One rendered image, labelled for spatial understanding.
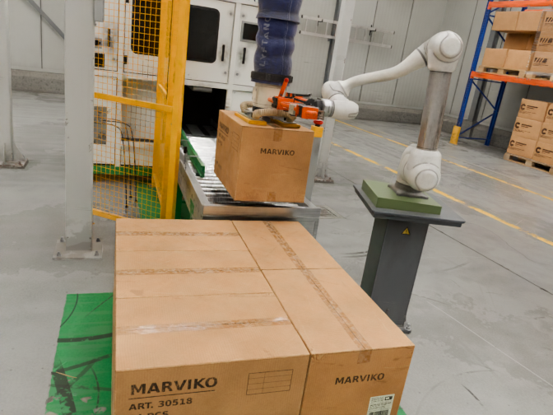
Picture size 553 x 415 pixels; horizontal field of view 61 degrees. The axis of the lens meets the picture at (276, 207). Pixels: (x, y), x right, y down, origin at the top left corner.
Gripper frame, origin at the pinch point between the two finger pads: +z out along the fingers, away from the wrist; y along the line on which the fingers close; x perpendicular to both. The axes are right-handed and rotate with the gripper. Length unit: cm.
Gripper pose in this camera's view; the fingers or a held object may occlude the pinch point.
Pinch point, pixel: (283, 103)
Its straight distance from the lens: 245.0
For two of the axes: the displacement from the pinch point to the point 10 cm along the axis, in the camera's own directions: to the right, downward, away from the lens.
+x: -3.0, -3.4, 8.9
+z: -9.4, -0.3, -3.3
